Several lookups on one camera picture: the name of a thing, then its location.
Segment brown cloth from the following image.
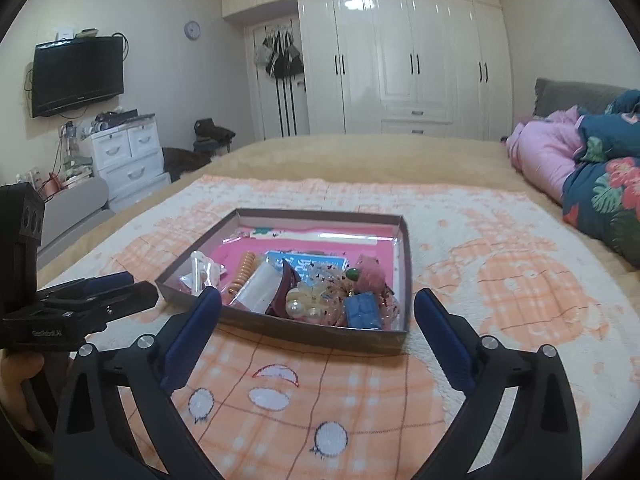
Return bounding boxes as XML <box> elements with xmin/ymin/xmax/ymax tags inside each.
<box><xmin>162</xmin><ymin>146</ymin><xmax>214</xmax><ymax>184</ymax></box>

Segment desk clutter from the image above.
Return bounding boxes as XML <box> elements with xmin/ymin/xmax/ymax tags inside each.
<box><xmin>14</xmin><ymin>162</ymin><xmax>97</xmax><ymax>197</ymax></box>

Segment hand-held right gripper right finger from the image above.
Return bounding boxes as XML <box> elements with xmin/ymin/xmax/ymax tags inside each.
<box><xmin>414</xmin><ymin>287</ymin><xmax>584</xmax><ymax>480</ymax></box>

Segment grey headboard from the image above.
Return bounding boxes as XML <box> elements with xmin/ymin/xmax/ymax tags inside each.
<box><xmin>532</xmin><ymin>77</ymin><xmax>632</xmax><ymax>119</ymax></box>

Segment white box on television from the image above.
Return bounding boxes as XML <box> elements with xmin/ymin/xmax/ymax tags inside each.
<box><xmin>54</xmin><ymin>27</ymin><xmax>102</xmax><ymax>42</ymax></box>

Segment brown cardboard box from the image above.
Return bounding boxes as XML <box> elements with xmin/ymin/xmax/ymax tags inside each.
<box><xmin>155</xmin><ymin>207</ymin><xmax>414</xmax><ymax>357</ymax></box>

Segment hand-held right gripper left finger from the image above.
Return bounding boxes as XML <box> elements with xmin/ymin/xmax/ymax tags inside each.
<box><xmin>52</xmin><ymin>286</ymin><xmax>223</xmax><ymax>480</ymax></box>

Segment maroon hair clip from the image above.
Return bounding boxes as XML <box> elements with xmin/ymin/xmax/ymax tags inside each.
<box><xmin>265</xmin><ymin>257</ymin><xmax>304</xmax><ymax>319</ymax></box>

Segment hanging bags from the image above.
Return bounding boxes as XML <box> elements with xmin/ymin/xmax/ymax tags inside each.
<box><xmin>253</xmin><ymin>27</ymin><xmax>305</xmax><ymax>80</ymax></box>

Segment clear packet with red beads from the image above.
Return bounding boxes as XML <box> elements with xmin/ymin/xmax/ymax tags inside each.
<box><xmin>178</xmin><ymin>250</ymin><xmax>230</xmax><ymax>297</ymax></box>

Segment pearl hair clip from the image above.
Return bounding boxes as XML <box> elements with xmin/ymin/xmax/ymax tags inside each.
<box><xmin>286</xmin><ymin>282</ymin><xmax>327</xmax><ymax>324</ymax></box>

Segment white hair claw clip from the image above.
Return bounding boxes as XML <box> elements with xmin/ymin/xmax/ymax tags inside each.
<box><xmin>235</xmin><ymin>261</ymin><xmax>284</xmax><ymax>315</ymax></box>

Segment floral quilt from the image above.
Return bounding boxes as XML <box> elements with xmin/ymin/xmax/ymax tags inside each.
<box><xmin>561</xmin><ymin>89</ymin><xmax>640</xmax><ymax>274</ymax></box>

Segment orange checked printed blanket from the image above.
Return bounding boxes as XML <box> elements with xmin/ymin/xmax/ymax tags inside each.
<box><xmin>37</xmin><ymin>175</ymin><xmax>640</xmax><ymax>480</ymax></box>

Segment clutter on drawer cabinet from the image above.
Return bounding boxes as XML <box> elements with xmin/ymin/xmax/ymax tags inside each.
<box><xmin>92</xmin><ymin>108</ymin><xmax>157</xmax><ymax>134</ymax></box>

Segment black wall television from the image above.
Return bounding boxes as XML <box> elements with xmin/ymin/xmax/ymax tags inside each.
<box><xmin>31</xmin><ymin>35</ymin><xmax>125</xmax><ymax>119</ymax></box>

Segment tan bedsheet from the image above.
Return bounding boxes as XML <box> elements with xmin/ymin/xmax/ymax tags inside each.
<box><xmin>167</xmin><ymin>132</ymin><xmax>640</xmax><ymax>283</ymax></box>

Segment orange spiral hair tie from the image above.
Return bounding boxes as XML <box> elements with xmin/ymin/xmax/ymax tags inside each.
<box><xmin>222</xmin><ymin>252</ymin><xmax>259</xmax><ymax>307</ymax></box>

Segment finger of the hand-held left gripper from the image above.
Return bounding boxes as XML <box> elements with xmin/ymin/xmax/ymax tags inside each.
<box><xmin>34</xmin><ymin>271</ymin><xmax>135</xmax><ymax>307</ymax></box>
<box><xmin>45</xmin><ymin>281</ymin><xmax>159</xmax><ymax>329</ymax></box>

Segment blue plastic box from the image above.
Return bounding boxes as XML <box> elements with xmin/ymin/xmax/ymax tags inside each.
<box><xmin>342</xmin><ymin>291</ymin><xmax>384</xmax><ymax>331</ymax></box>

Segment dark clothes pile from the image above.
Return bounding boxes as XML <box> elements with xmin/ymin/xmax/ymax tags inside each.
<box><xmin>192</xmin><ymin>117</ymin><xmax>236</xmax><ymax>154</ymax></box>

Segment person's left hand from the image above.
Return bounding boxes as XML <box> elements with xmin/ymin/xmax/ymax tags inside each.
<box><xmin>0</xmin><ymin>352</ymin><xmax>47</xmax><ymax>434</ymax></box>

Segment red speckled sheer scrunchie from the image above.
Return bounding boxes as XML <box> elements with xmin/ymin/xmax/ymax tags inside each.
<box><xmin>304</xmin><ymin>258</ymin><xmax>402</xmax><ymax>332</ymax></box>

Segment white wardrobe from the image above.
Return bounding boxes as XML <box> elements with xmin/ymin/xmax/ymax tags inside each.
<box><xmin>221</xmin><ymin>0</ymin><xmax>514</xmax><ymax>142</ymax></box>

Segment pink fluffy hair clip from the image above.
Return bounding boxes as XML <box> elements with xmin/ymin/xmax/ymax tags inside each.
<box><xmin>347</xmin><ymin>255</ymin><xmax>392</xmax><ymax>299</ymax></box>

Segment white drawer cabinet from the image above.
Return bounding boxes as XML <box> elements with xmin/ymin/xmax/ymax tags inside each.
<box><xmin>77</xmin><ymin>115</ymin><xmax>172</xmax><ymax>207</ymax></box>

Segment white door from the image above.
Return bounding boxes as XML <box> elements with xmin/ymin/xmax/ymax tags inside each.
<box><xmin>245</xmin><ymin>14</ymin><xmax>312</xmax><ymax>142</ymax></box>

